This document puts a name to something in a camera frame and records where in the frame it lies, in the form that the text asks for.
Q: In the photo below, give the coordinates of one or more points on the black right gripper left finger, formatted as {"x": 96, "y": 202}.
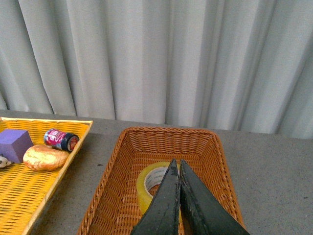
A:
{"x": 161, "y": 208}

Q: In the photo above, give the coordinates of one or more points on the toy bread loaf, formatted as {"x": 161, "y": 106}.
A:
{"x": 43, "y": 157}

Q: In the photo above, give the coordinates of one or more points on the brown wicker basket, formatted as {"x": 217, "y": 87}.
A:
{"x": 114, "y": 210}

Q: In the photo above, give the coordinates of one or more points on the grey curtain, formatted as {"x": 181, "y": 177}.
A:
{"x": 243, "y": 65}

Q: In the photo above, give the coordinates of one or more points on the yellow packing tape roll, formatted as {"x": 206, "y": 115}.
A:
{"x": 144, "y": 188}

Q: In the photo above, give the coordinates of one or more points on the yellow woven basket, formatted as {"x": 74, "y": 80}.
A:
{"x": 24, "y": 192}

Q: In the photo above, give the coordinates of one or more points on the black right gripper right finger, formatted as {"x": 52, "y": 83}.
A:
{"x": 201, "y": 212}

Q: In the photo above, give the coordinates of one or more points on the toy panda figure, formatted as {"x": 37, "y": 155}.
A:
{"x": 4, "y": 162}

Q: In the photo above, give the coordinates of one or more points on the small red labelled can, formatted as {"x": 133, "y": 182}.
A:
{"x": 61, "y": 140}

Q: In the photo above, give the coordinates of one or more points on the purple foam cube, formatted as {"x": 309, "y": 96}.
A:
{"x": 14, "y": 144}

